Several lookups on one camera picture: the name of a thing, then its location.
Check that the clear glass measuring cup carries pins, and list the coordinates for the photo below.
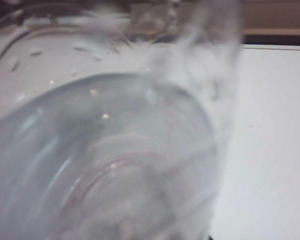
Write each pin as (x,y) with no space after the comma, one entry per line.
(102,150)

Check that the beige cardboard box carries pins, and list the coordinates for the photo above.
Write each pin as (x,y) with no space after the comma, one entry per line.
(277,15)

